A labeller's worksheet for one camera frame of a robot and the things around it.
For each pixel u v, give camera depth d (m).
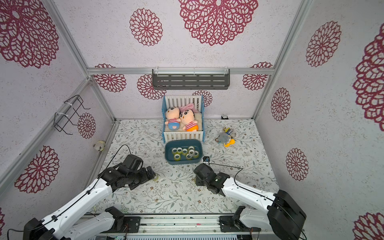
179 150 1.00
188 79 0.96
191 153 0.98
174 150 1.00
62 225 0.41
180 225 0.75
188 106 1.13
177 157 0.97
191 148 1.03
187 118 1.03
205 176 0.63
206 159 0.75
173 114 1.06
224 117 1.24
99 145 1.03
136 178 0.67
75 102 0.82
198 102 1.12
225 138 1.01
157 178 0.87
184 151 1.00
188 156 0.97
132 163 0.61
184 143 1.01
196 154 0.98
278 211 0.40
